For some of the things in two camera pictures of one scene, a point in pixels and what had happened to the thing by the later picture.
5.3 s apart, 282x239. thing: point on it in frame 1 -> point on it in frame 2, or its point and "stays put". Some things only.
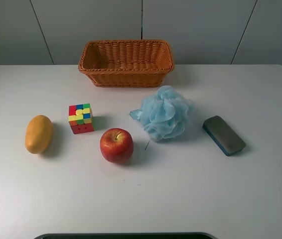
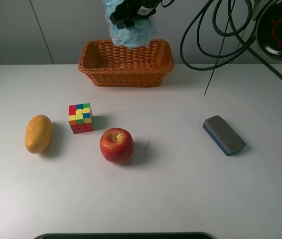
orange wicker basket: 126,62 stays put
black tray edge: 176,235 stays put
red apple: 116,145 stays put
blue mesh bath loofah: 164,115 -> 140,35
